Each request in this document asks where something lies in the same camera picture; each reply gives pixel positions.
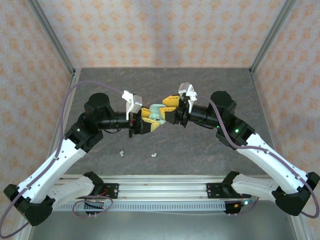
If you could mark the mint green earbud charging case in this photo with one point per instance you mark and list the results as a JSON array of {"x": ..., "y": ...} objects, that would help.
[{"x": 155, "y": 108}]

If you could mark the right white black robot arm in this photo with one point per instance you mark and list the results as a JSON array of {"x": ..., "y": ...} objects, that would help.
[{"x": 272, "y": 162}]

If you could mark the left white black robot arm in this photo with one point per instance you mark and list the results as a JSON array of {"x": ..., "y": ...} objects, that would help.
[{"x": 50, "y": 172}]

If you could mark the aluminium table side rail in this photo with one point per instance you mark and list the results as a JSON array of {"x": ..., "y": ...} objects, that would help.
[
  {"x": 72, "y": 77},
  {"x": 261, "y": 100}
]

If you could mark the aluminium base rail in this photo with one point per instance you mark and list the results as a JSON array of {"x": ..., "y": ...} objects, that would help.
[{"x": 162, "y": 186}]

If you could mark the aluminium frame post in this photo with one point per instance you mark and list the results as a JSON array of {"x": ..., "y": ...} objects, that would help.
[
  {"x": 52, "y": 35},
  {"x": 271, "y": 35}
]

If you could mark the brushed metal base plate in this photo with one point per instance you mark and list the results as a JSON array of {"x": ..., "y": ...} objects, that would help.
[{"x": 162, "y": 227}]

